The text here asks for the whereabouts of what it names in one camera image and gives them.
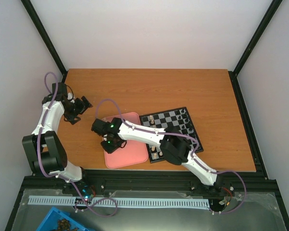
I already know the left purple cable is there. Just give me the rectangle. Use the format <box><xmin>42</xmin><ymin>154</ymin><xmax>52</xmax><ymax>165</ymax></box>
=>
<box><xmin>37</xmin><ymin>71</ymin><xmax>118</xmax><ymax>217</ymax></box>

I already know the left controller board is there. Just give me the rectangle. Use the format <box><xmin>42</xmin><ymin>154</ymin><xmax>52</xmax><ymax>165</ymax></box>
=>
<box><xmin>81</xmin><ymin>185</ymin><xmax>96</xmax><ymax>202</ymax></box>

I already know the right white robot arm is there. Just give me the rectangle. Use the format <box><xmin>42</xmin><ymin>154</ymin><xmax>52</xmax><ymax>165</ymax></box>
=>
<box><xmin>91</xmin><ymin>117</ymin><xmax>223</xmax><ymax>189</ymax></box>

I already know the right controller board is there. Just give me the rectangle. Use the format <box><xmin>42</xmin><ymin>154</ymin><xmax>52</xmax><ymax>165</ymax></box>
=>
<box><xmin>218</xmin><ymin>187</ymin><xmax>233</xmax><ymax>209</ymax></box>

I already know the purple cable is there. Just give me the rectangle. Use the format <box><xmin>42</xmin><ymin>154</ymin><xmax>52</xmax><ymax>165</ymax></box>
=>
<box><xmin>95</xmin><ymin>99</ymin><xmax>247</xmax><ymax>215</ymax></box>
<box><xmin>37</xmin><ymin>71</ymin><xmax>118</xmax><ymax>217</ymax></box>

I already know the black white chessboard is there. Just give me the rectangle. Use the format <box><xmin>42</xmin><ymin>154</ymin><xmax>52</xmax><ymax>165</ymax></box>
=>
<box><xmin>139</xmin><ymin>107</ymin><xmax>204</xmax><ymax>153</ymax></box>

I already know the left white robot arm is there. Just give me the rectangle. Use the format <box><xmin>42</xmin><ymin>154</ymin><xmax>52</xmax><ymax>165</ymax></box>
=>
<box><xmin>22</xmin><ymin>83</ymin><xmax>92</xmax><ymax>194</ymax></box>

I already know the blue plastic bin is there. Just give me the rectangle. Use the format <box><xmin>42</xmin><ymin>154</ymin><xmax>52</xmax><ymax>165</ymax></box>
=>
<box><xmin>36</xmin><ymin>207</ymin><xmax>94</xmax><ymax>231</ymax></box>

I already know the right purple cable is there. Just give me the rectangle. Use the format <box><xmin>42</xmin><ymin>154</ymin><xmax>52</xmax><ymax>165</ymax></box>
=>
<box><xmin>95</xmin><ymin>99</ymin><xmax>247</xmax><ymax>215</ymax></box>

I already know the pink plastic tray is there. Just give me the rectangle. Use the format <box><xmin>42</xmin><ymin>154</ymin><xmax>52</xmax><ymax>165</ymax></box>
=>
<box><xmin>102</xmin><ymin>112</ymin><xmax>149</xmax><ymax>169</ymax></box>

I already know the controller board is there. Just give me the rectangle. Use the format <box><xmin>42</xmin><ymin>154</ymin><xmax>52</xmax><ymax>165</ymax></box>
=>
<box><xmin>81</xmin><ymin>185</ymin><xmax>96</xmax><ymax>202</ymax></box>
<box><xmin>218</xmin><ymin>187</ymin><xmax>233</xmax><ymax>209</ymax></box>

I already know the light blue cable duct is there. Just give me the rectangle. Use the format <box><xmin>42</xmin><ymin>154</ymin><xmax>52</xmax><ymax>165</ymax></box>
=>
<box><xmin>27</xmin><ymin>195</ymin><xmax>210</xmax><ymax>210</ymax></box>

